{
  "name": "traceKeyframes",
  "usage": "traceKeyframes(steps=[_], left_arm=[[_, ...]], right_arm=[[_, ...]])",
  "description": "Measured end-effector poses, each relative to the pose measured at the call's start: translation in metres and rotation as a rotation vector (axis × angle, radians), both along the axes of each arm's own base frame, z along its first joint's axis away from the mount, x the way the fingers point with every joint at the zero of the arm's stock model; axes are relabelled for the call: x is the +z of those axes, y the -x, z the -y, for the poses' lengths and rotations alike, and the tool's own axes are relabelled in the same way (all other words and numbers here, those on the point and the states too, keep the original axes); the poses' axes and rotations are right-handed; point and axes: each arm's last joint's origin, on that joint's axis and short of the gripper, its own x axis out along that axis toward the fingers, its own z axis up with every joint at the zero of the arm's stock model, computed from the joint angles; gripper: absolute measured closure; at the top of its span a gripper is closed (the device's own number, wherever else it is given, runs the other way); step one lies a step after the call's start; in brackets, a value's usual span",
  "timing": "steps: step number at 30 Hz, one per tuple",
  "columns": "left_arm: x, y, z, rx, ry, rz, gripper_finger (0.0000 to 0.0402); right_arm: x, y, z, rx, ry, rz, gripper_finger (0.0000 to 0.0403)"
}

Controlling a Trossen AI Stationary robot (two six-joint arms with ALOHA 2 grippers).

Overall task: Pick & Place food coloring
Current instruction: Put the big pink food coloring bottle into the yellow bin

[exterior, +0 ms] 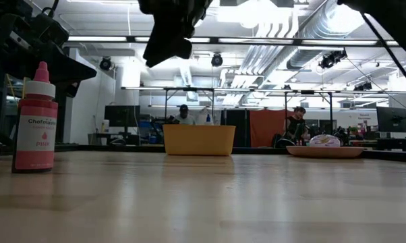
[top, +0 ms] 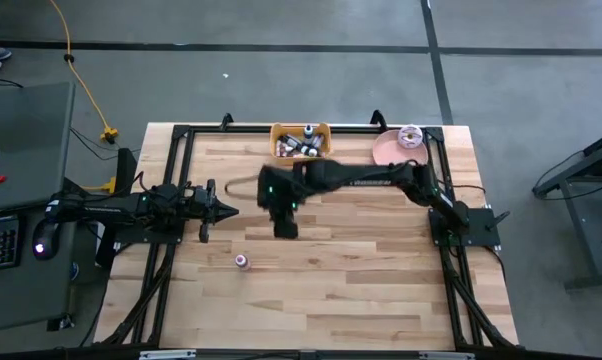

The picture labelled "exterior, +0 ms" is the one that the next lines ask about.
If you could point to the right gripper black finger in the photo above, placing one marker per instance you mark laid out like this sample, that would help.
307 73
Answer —
148 44
166 40

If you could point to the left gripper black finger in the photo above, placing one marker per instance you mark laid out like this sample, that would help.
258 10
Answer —
85 79
73 67

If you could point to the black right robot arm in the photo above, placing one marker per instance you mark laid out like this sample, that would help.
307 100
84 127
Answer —
398 23

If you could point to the large pink food coloring bottle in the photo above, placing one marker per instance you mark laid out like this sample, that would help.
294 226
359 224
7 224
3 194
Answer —
34 135

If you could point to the black computer monitor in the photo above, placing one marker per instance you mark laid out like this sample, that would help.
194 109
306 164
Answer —
122 116
392 119

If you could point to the person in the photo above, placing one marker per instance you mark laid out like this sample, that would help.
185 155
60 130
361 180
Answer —
184 118
295 125

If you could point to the yellow plastic bin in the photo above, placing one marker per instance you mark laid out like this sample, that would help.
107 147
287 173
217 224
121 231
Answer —
199 141

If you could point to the black partition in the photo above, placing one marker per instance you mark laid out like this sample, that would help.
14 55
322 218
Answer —
236 128

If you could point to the orange partition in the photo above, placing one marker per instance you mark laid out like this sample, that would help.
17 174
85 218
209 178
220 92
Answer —
267 126

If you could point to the white domed object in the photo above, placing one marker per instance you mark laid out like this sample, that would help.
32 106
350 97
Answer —
324 141

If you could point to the flat tan plate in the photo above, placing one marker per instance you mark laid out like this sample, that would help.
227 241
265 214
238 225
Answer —
324 152

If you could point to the black overhead light rail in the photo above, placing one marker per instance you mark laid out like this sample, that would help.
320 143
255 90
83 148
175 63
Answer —
130 39

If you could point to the black ceiling camera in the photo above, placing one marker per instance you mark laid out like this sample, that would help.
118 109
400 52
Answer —
105 63
216 60
332 59

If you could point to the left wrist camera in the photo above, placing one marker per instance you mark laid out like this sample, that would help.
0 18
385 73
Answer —
51 30

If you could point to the black background workbench frame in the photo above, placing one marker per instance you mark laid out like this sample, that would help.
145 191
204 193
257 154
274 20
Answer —
189 89
307 92

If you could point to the black metal table frame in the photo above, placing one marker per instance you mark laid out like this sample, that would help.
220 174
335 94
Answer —
75 148

